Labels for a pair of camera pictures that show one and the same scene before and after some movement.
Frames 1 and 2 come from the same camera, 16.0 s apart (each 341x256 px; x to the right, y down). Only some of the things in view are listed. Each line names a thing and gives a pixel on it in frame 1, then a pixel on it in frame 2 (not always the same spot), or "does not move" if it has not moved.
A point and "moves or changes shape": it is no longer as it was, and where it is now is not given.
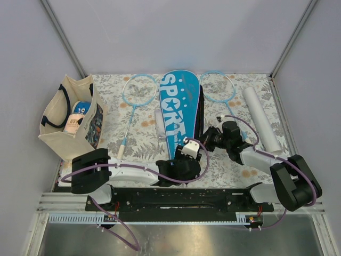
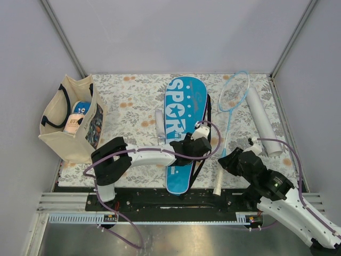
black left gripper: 178,154 → 187,139
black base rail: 178,204 does not move
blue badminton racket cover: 179,92 moves or changes shape
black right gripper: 206,138 → 228,161
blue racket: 219,87 → 232,95
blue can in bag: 82,107 does not move
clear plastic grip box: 160,126 does not move
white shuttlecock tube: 269,140 does not move
